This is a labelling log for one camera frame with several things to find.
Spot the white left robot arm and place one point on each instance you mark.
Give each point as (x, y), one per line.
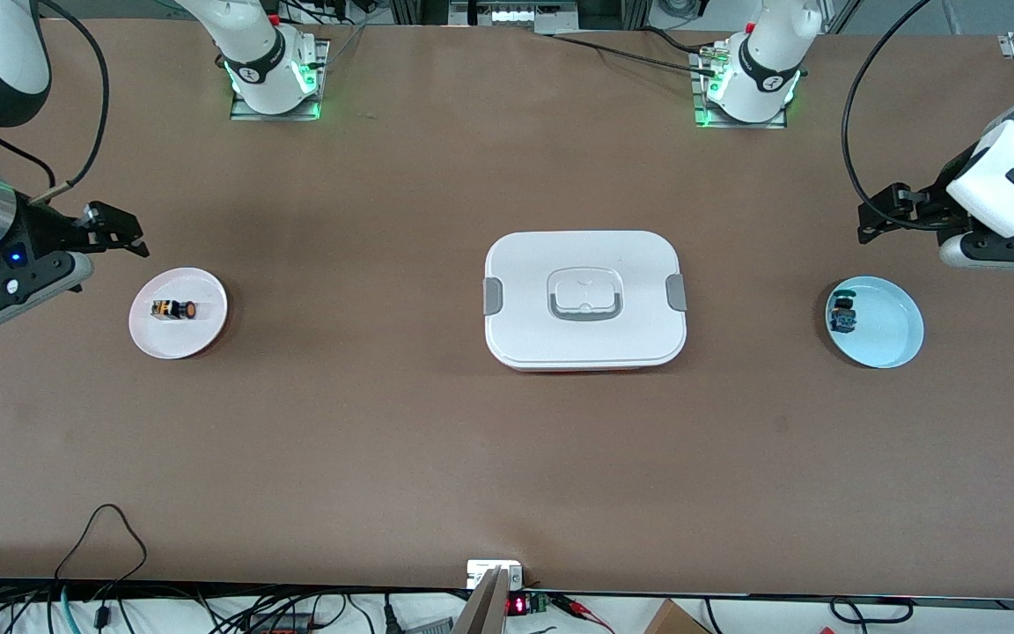
(1009, 176)

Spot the silver camera mount bracket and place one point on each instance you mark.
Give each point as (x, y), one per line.
(494, 572)

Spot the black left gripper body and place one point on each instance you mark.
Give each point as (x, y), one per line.
(936, 199)

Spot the brown cardboard box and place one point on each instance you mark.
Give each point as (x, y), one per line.
(674, 619)

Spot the light blue round plate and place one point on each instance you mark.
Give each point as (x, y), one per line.
(885, 326)

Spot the pink round plate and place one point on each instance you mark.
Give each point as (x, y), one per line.
(181, 339)

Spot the green push button switch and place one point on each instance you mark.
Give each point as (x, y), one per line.
(843, 312)

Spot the silver equipment box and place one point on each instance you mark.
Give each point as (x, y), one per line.
(516, 16)

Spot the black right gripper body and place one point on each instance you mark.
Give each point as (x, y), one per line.
(42, 229)

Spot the white lunch box grey clips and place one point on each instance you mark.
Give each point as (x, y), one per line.
(586, 339)

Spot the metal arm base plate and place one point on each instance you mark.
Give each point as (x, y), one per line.
(699, 88)
(318, 84)

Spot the orange push button switch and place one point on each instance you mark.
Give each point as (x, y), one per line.
(174, 310)

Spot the red LED display module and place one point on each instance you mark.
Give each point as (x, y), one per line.
(518, 606)

